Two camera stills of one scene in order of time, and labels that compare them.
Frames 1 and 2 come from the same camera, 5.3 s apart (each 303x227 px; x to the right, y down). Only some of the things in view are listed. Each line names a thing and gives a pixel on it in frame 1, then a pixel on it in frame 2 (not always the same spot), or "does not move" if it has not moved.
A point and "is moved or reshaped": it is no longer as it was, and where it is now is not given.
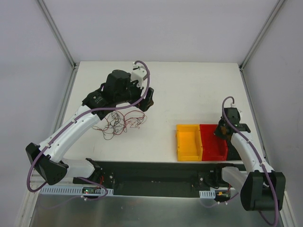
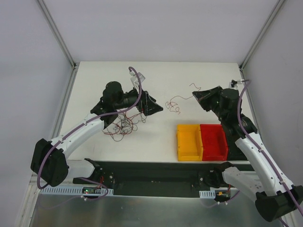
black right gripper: [222, 130] -> [210, 100]
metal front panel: [76, 211] does not move
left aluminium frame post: [57, 34] does not move
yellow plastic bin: [189, 143] does not move
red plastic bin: [214, 148] does not move
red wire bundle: [116, 122] is moved or reshaped
